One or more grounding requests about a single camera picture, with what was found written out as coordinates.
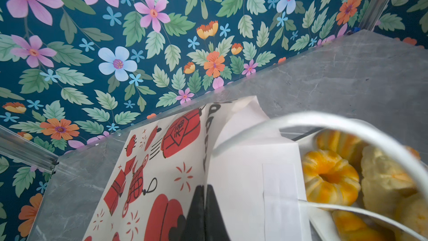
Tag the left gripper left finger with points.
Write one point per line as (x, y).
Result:
(194, 229)

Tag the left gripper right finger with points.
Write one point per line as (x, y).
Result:
(215, 229)

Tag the red white paper bag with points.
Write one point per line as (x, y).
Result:
(253, 163)

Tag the ring shaped fake bread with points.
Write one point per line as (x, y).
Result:
(330, 179)

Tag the fake croissant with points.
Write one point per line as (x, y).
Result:
(352, 228)

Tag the long ridged fake bread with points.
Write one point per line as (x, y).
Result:
(348, 146)

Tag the fake puff pastry bread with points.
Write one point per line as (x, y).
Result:
(385, 183)

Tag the white rectangular tray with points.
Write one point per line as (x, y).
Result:
(322, 219)

